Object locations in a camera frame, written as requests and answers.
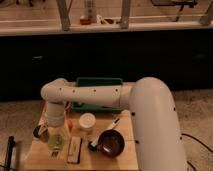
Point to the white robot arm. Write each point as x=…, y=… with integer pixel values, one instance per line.
x=154, y=117

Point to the clear green plastic cup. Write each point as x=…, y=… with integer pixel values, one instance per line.
x=57, y=137

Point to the metal cup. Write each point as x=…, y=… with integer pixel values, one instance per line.
x=41, y=133

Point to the green plastic tray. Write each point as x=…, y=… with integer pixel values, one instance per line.
x=95, y=81

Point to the white round container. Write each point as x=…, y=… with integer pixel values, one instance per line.
x=87, y=121

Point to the orange object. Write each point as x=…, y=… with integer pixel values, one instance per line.
x=69, y=124

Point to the dark brown bowl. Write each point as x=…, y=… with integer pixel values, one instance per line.
x=111, y=143

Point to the red white object on shelf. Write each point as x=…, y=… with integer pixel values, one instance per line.
x=90, y=15

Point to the wooden block with black edges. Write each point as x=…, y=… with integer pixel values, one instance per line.
x=74, y=150

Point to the black pole at left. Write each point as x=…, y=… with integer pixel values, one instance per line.
x=9, y=151

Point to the white handled black brush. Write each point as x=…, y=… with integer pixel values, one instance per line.
x=92, y=145

